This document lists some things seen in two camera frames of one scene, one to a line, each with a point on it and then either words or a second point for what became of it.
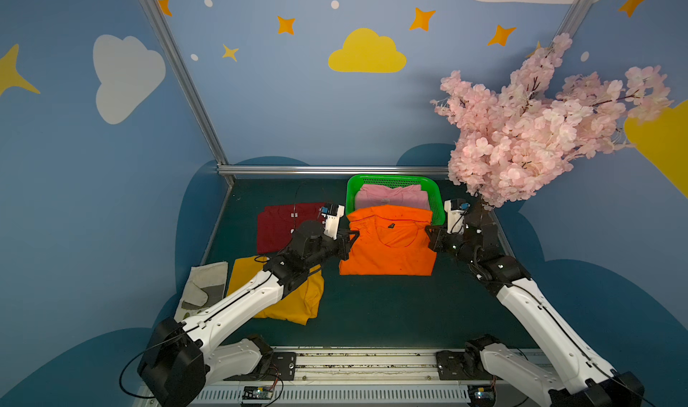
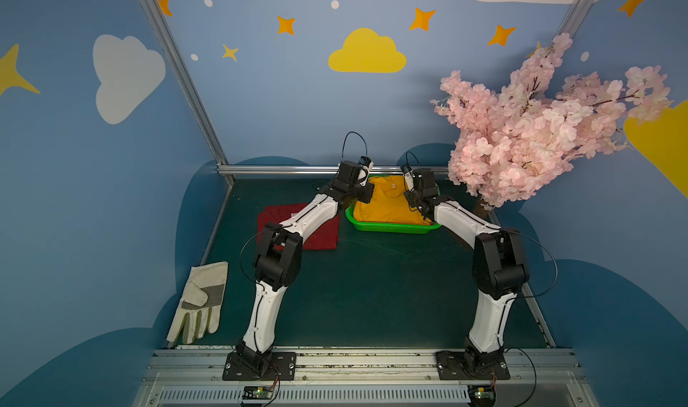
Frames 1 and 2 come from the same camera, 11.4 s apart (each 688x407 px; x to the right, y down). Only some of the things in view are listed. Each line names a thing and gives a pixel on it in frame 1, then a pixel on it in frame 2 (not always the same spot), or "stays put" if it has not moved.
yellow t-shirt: x=301 y=303 to x=390 y=204
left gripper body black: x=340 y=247 to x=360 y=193
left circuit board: x=257 y=393 stays put
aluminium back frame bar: x=337 y=169 stays put
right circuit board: x=482 y=394 stays put
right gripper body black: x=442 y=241 to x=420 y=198
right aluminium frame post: x=579 y=8 stays put
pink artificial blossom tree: x=517 y=140 stays put
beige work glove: x=205 y=286 stays put
